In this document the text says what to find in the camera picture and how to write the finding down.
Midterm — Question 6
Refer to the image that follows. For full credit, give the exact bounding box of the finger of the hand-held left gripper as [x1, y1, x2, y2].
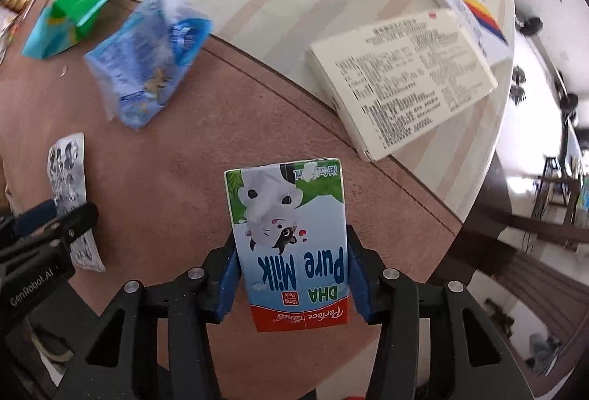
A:
[11, 199, 58, 238]
[0, 202, 99, 265]

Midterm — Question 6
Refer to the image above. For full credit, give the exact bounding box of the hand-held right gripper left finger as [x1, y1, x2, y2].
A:
[53, 237, 244, 400]

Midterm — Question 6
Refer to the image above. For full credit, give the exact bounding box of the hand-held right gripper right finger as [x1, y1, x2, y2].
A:
[345, 225, 537, 400]

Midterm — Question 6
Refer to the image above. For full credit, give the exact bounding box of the black white printed wrapper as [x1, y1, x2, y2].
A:
[47, 132, 106, 273]

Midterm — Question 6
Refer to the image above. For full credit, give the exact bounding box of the blue white milk carton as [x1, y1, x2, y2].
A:
[224, 158, 353, 333]

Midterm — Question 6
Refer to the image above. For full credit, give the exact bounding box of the cream printed box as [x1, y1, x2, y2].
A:
[306, 10, 499, 162]

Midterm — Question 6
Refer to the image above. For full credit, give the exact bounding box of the table with pink cloth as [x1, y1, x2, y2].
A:
[0, 0, 463, 400]

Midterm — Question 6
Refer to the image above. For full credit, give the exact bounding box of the dark wooden chair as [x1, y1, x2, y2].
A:
[426, 152, 589, 350]

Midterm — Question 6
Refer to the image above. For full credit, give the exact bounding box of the blue snack packet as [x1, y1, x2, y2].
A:
[84, 0, 215, 131]

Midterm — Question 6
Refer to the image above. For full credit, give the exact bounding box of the black tripod stand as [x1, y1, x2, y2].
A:
[559, 92, 581, 162]

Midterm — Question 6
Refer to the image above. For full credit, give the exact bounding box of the black studio light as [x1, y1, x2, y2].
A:
[518, 16, 544, 37]

